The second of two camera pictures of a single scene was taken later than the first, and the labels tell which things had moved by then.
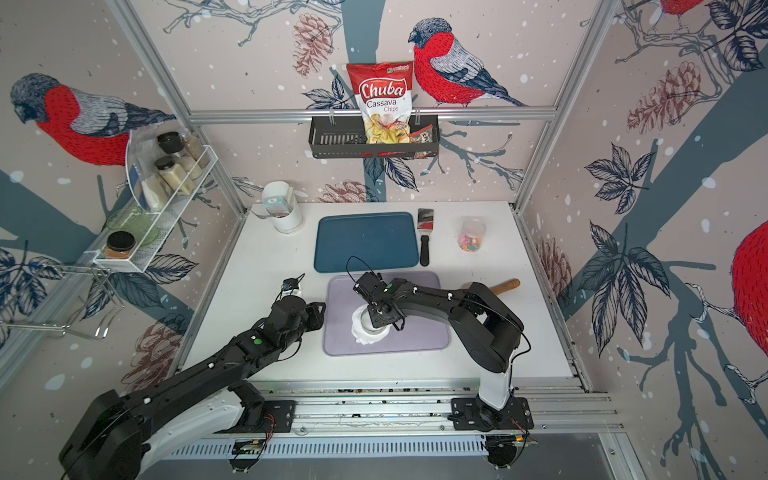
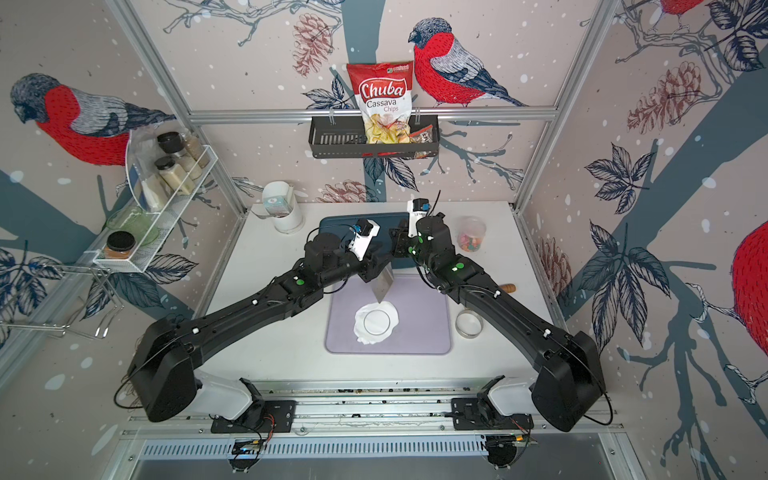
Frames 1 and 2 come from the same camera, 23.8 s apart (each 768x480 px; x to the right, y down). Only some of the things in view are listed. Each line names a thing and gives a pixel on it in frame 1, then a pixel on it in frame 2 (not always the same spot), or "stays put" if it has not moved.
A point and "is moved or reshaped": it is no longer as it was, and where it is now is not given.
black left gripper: [317, 317] -> [371, 268]
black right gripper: [376, 323] -> [401, 235]
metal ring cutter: [367, 324] is moved or reshaped
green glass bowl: [134, 220] stays put
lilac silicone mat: [421, 332] stays put
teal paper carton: [277, 206] stays put
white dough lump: [361, 336] stays put
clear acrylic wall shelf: [164, 165] stays put
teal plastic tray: [365, 240] stays put
